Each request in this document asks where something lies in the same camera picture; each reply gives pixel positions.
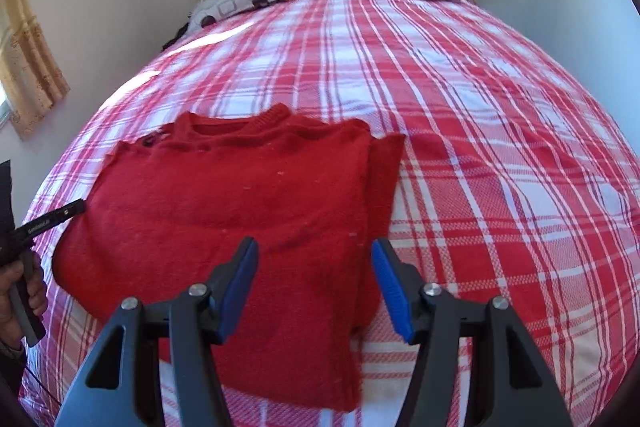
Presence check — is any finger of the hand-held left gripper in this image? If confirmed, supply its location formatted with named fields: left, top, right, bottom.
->
left=14, top=200, right=86, bottom=241

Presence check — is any person's left forearm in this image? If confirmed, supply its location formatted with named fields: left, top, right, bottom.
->
left=0, top=339, right=27, bottom=391

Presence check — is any red embroidered sweater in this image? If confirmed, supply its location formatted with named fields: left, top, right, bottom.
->
left=51, top=103, right=406, bottom=412

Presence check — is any person's left hand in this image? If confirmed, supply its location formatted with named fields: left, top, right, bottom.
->
left=0, top=257, right=49, bottom=347

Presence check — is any white patterned pillow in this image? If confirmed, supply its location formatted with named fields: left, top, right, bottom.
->
left=186, top=0, right=304, bottom=32

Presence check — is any yellow side window curtain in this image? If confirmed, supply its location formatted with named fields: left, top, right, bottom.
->
left=0, top=0, right=71, bottom=138

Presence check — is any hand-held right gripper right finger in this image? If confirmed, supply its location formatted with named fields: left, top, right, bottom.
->
left=370, top=237, right=574, bottom=427

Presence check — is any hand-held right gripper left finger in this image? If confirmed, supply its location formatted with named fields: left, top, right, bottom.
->
left=54, top=237, right=260, bottom=427

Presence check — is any bed with red plaid sheet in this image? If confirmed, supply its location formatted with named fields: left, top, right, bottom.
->
left=20, top=0, right=640, bottom=427

